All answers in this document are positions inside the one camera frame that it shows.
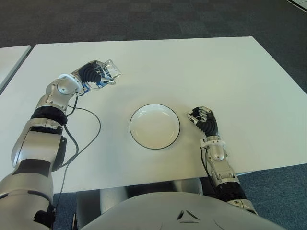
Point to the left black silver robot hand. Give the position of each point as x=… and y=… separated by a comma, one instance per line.
x=90, y=73

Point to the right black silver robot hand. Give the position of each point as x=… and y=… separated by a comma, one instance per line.
x=208, y=124

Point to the clear water bottle blue cap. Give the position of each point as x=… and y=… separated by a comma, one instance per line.
x=114, y=69

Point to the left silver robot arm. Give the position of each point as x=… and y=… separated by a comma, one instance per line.
x=36, y=143

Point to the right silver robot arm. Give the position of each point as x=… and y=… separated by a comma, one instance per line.
x=223, y=172

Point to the white plate black rim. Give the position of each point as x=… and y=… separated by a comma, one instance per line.
x=154, y=128

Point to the neighbouring white table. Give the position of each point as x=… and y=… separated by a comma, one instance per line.
x=10, y=62

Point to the grey robot torso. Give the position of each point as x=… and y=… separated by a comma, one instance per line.
x=156, y=210

